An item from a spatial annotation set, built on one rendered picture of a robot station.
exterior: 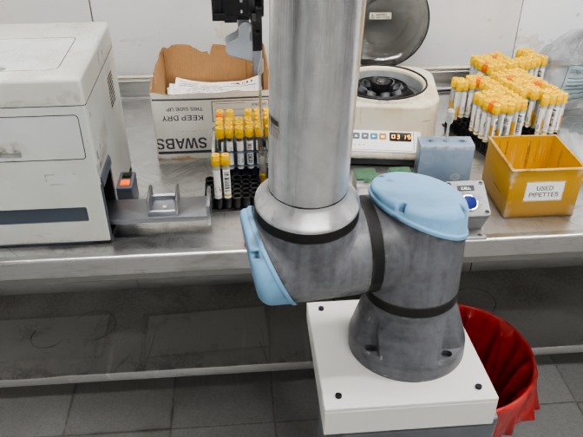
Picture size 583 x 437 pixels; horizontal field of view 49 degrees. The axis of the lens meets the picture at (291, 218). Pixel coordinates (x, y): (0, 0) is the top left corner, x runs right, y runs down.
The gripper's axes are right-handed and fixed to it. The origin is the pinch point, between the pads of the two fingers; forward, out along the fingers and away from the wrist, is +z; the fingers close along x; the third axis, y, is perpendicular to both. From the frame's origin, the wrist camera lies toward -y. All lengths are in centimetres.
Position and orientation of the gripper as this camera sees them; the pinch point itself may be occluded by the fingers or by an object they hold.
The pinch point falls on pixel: (258, 65)
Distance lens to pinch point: 111.8
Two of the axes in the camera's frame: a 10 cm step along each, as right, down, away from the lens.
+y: -10.0, 0.5, -0.7
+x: 0.9, 5.5, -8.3
